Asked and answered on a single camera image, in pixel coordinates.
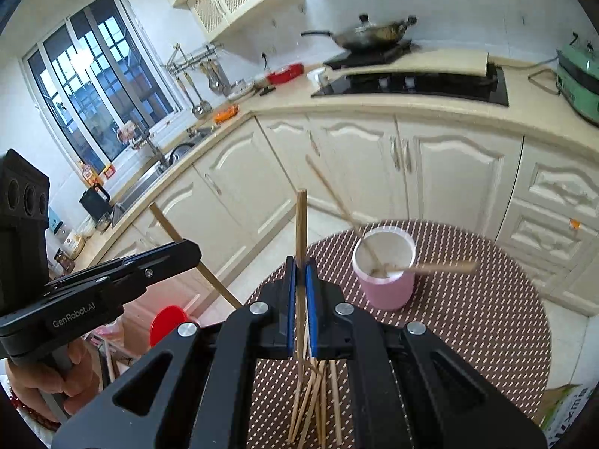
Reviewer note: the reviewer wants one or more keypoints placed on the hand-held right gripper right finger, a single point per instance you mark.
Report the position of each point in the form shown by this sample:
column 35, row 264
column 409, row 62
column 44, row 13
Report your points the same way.
column 312, row 304

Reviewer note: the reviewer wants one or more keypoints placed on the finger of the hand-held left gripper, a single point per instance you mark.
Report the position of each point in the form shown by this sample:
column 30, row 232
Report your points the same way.
column 159, row 255

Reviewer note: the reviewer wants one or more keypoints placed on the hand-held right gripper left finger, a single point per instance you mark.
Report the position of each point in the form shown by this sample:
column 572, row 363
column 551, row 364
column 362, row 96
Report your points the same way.
column 291, row 299

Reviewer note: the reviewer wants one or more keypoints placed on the light wooden chopstick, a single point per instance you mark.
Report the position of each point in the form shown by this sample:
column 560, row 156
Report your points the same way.
column 302, row 224
column 337, row 204
column 220, row 283
column 440, row 268

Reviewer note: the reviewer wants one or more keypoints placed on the pink cup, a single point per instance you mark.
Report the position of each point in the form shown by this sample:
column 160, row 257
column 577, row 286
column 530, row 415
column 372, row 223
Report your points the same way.
column 388, row 292

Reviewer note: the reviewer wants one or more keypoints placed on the pile of wooden chopsticks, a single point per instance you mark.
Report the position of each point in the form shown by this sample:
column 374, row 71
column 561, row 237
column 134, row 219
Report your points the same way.
column 295, row 411

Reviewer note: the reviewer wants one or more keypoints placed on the person's left hand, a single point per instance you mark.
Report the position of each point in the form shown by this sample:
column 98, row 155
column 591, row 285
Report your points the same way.
column 42, row 383

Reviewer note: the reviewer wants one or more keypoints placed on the red plastic basin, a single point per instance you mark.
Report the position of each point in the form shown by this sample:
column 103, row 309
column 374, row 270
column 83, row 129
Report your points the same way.
column 168, row 325

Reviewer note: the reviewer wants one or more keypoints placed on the steel kitchen sink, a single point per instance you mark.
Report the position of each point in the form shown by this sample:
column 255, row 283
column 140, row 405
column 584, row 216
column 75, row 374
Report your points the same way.
column 149, row 177

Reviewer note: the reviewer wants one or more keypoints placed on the black kettle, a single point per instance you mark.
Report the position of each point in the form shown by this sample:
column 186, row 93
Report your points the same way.
column 95, row 203

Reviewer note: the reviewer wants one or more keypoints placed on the metal faucet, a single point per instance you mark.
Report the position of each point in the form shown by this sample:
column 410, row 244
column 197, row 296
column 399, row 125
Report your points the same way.
column 157, row 154

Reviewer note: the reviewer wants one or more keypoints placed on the cream kitchen base cabinets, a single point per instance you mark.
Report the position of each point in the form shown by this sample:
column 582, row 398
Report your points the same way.
column 327, row 159

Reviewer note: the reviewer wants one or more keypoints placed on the orange packet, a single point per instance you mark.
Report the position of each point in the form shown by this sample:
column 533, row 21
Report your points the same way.
column 226, row 113

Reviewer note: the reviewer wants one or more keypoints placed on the brown dotted tablecloth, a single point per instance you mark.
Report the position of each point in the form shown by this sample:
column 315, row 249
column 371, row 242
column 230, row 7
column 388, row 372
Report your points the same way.
column 468, row 336

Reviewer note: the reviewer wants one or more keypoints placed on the metal ladle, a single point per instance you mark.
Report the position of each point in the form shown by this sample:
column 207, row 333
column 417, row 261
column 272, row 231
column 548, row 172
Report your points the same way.
column 213, row 85

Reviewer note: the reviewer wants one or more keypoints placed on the stack of bowls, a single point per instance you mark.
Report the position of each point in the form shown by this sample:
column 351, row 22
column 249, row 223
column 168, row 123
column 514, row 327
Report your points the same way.
column 241, row 90

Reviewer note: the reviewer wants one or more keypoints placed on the kitchen window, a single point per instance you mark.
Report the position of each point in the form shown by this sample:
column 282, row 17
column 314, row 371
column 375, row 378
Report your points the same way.
column 93, row 79

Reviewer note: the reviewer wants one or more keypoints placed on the small black object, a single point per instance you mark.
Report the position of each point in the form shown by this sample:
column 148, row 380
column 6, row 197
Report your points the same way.
column 267, row 90

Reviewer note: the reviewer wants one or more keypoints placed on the red container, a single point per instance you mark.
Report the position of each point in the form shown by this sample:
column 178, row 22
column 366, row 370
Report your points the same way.
column 284, row 75

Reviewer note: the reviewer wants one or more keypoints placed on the small white cup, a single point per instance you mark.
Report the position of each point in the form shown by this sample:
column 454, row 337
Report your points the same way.
column 317, row 77

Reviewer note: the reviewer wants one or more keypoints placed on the black glass gas hob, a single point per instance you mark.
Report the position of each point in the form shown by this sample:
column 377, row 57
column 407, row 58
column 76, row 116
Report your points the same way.
column 421, row 90

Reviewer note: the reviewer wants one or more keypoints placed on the black induction cooker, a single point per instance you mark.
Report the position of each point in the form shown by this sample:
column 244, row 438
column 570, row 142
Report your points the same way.
column 369, row 59

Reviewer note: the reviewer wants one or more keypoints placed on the wok with glass lid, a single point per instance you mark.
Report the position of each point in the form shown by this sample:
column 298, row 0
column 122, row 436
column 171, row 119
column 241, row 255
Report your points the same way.
column 369, row 37

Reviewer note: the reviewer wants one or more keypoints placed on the cardboard box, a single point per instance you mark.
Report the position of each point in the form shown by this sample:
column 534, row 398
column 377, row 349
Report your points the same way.
column 566, row 411

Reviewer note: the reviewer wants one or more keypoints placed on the green electric cooker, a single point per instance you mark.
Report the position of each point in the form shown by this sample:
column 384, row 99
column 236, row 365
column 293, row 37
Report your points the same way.
column 580, row 79

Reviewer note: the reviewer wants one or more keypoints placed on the metal utensil rail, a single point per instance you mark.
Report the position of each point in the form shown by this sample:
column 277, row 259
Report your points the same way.
column 192, row 56

